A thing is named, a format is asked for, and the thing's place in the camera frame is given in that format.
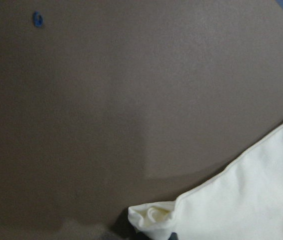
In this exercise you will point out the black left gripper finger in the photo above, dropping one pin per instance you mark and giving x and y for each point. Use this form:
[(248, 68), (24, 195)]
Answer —
[(173, 236)]

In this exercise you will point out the cream long-sleeve printed shirt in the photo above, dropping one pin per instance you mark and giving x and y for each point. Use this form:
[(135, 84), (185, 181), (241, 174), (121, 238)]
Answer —
[(243, 202)]

